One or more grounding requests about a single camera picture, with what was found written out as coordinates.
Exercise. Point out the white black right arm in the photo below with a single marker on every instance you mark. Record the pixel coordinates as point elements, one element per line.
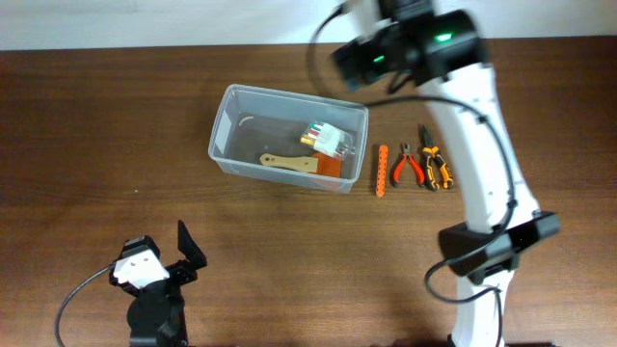
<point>444,56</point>

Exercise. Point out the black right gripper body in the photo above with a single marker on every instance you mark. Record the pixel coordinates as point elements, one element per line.
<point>375,59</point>

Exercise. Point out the orange black long-nose pliers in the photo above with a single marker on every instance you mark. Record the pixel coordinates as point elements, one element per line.
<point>437,173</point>

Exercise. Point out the orange scraper wooden handle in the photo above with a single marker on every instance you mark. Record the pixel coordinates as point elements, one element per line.
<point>316,171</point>

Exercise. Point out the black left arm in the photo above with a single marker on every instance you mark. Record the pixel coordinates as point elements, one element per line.
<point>156,315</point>

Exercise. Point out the clear box of coloured bits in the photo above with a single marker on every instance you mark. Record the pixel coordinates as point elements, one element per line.
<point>329,140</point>

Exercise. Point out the orange perforated strip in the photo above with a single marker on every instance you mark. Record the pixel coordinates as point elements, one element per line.
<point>383,156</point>

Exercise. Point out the clear plastic container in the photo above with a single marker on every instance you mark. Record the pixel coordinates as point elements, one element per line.
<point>253,121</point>

